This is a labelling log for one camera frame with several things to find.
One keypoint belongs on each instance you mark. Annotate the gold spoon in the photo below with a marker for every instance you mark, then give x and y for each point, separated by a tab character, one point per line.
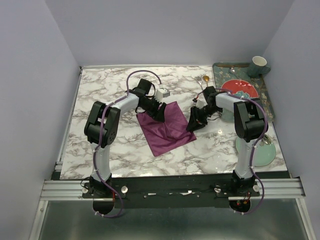
206	79

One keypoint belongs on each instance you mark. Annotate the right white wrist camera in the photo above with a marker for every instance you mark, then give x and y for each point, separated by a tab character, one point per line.
199	104

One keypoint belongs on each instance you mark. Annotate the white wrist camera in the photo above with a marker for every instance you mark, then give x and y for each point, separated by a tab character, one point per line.
161	93
199	104

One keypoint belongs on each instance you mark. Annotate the dark teal mug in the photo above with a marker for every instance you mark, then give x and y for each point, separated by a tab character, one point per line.
258	66

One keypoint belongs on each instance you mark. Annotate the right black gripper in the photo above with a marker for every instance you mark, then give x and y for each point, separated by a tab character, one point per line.
197	123

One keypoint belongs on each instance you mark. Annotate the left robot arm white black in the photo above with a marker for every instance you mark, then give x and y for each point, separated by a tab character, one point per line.
102	124

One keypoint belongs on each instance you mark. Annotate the aluminium frame rail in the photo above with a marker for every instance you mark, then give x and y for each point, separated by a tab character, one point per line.
63	214

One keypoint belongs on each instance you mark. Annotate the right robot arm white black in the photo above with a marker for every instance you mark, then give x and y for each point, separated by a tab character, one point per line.
250	124

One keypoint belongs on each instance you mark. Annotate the silver fork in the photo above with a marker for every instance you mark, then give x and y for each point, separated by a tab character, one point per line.
198	79

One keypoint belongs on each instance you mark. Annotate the purple cloth napkin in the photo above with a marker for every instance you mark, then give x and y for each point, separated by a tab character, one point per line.
163	137

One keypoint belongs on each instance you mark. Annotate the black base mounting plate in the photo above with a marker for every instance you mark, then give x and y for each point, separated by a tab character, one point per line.
177	191

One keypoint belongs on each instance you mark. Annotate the light green plate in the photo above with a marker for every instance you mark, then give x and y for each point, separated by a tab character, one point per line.
263	155

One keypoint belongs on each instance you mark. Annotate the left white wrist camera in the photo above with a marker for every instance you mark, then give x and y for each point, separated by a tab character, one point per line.
161	93

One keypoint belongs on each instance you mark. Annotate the gold knife on placemat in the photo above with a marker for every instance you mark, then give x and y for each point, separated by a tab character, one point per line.
221	65

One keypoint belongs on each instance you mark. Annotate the silver spoon on placemat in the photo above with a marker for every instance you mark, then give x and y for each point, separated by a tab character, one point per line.
233	72

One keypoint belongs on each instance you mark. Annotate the red and teal plate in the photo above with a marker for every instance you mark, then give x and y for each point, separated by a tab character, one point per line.
240	88

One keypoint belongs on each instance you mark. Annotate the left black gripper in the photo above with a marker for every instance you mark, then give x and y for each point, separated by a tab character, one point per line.
159	115

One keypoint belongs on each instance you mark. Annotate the floral teal placemat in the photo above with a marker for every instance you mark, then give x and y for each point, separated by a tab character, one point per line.
221	75

